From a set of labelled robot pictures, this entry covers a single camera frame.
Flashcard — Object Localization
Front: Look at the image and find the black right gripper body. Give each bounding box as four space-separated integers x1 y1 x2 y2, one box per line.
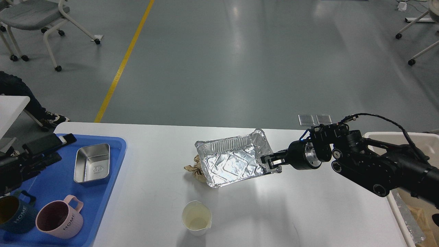
287 141 322 170

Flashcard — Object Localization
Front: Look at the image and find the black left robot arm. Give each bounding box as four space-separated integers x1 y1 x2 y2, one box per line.
0 133 77 196

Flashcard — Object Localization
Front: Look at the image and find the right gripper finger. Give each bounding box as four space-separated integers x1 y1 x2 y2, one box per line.
260 149 290 164
267 158 290 170

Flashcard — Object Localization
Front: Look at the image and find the aluminium foil tray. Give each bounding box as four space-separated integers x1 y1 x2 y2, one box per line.
194 128 282 189

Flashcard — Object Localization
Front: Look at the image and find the white paper cup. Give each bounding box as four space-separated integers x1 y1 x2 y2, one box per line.
181 200 213 237

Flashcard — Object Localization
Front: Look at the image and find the white chair base right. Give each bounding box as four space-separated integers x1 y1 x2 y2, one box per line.
395 0 439 66

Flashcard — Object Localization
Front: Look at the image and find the stainless steel tray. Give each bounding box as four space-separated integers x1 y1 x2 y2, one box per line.
73 143 111 187

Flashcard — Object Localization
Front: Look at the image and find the pink home mug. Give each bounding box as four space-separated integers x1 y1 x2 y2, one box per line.
35 195 84 239

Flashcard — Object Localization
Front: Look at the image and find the discarded brown paper in bin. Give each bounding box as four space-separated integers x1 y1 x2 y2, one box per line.
403 198 439 247

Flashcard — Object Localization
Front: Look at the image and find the floor outlet plate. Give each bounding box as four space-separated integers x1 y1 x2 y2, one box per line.
298 114 316 127
316 114 334 125

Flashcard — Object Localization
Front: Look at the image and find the beige plastic bin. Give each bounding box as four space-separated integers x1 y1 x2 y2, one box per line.
363 132 439 247

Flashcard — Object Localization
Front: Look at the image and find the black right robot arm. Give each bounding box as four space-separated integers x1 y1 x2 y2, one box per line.
260 113 439 208

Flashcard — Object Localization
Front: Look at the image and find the blue plastic tray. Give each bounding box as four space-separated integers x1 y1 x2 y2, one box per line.
0 134 127 247

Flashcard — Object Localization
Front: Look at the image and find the left floor outlet plate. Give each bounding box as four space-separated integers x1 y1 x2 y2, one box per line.
298 114 316 127

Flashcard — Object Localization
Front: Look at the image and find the right floor outlet plate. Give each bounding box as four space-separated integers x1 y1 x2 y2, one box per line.
316 114 334 125

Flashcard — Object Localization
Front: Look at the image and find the seated person leg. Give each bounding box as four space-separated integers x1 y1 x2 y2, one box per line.
0 71 70 131

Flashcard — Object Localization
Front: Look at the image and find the grey office chair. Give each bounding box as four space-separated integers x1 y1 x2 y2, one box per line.
0 0 101 72

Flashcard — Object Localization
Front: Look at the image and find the dark blue home mug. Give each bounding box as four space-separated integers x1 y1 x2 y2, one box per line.
0 190 38 234

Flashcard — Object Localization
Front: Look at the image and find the discarded foil in bin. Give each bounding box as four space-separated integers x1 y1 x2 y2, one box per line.
388 189 426 247

